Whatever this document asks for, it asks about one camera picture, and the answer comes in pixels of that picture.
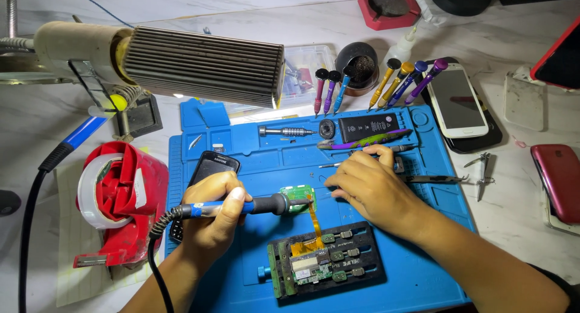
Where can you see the black round knob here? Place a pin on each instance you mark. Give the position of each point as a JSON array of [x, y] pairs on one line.
[[9, 203]]

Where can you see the yellow precision screwdriver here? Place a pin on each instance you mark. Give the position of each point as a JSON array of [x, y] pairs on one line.
[[384, 84], [395, 85]]

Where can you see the black round object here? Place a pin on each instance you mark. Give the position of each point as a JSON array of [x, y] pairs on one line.
[[460, 0]]

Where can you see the dark blue precision screwdriver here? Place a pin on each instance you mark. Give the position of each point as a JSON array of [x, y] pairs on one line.
[[406, 84]]

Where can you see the clear phone case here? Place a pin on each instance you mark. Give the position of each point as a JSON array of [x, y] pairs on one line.
[[523, 102]]

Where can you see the light blue precision screwdriver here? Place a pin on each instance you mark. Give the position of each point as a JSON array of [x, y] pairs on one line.
[[343, 91]]

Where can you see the metal clamp stand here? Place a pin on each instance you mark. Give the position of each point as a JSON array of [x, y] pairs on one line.
[[18, 63]]

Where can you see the dark red phone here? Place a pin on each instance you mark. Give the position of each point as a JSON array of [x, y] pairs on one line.
[[559, 181]]

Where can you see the ribbed aluminium desk lamp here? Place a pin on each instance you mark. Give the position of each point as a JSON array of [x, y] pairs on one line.
[[199, 63]]

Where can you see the soldering iron spring stand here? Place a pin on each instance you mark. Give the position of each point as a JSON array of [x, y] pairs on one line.
[[138, 116]]

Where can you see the clear squeeze bottle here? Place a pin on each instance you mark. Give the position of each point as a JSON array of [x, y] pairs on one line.
[[401, 48]]

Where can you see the small metal blade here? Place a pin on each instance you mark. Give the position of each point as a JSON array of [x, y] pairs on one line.
[[195, 142]]

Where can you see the white phone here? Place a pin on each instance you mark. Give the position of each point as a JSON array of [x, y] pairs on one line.
[[562, 227]]

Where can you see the small metal component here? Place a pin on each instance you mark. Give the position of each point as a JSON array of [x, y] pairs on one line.
[[219, 148]]

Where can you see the person's right hand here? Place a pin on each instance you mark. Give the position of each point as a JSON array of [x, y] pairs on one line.
[[378, 190]]

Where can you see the red tape dispenser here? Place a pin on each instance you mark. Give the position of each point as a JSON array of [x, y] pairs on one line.
[[140, 186]]

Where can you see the blue silicone repair mat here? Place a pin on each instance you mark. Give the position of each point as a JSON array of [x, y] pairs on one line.
[[272, 163]]

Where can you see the silver tweezers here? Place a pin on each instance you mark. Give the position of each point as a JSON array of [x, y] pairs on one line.
[[430, 178]]

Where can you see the person's left hand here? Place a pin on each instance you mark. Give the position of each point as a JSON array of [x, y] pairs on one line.
[[210, 227]]

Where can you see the small round black speaker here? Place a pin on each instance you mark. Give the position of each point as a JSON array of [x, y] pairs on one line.
[[326, 129]]

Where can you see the black circuit board holder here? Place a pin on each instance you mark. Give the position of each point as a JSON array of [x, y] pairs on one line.
[[358, 270]]

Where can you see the small green circuit board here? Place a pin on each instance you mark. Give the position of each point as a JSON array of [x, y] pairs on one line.
[[294, 191]]

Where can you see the pink precision screwdriver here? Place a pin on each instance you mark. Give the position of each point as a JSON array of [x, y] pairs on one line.
[[320, 93]]

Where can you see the black metal pen tool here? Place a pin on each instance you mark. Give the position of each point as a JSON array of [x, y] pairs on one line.
[[403, 148]]

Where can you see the small pink clip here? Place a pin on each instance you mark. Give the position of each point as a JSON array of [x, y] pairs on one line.
[[520, 143]]

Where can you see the purple green toothbrush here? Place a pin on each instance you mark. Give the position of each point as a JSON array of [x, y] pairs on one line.
[[362, 141]]

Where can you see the white smartphone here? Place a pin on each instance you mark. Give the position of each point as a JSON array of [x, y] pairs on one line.
[[455, 100]]

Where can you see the red ashtray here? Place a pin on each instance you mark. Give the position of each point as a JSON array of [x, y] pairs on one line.
[[389, 7]]

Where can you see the red cased smartphone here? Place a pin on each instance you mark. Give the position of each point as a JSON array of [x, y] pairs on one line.
[[559, 59]]

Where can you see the metal nail clipper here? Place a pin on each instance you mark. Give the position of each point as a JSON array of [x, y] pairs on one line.
[[483, 172]]

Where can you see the clear tape roll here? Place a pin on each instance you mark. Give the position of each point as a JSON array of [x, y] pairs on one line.
[[88, 195]]

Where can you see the black phone battery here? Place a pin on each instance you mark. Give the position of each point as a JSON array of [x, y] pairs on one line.
[[368, 127]]

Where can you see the blue black soldering iron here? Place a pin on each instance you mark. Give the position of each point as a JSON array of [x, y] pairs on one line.
[[267, 205]]

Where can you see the short purple precision screwdriver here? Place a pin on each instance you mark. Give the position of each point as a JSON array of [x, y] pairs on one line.
[[330, 93]]

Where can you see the phone circuit board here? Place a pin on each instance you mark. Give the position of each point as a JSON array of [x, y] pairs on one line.
[[312, 270]]

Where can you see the black sleeve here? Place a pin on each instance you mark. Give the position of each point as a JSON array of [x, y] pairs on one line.
[[564, 286]]

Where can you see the black keypad phone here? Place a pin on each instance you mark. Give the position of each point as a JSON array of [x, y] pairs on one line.
[[210, 165]]

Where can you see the long purple precision screwdriver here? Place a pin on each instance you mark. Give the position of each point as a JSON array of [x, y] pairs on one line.
[[426, 81]]

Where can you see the black round tip cleaner pot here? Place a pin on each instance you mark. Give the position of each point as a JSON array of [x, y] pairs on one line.
[[358, 66]]

